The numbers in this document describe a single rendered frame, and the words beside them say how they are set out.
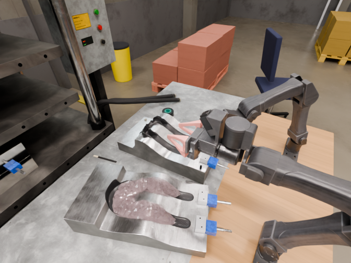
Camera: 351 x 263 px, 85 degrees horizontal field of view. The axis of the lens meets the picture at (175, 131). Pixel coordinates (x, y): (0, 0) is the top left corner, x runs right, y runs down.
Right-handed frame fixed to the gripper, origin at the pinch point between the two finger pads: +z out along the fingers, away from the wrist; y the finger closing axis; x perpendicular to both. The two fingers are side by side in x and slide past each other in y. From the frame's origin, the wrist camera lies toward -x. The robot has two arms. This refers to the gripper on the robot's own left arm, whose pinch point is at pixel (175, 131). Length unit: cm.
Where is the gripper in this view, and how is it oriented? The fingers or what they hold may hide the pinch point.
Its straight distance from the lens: 58.6
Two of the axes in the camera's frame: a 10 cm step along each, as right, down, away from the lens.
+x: 0.3, 7.7, 6.4
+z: -8.4, -3.2, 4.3
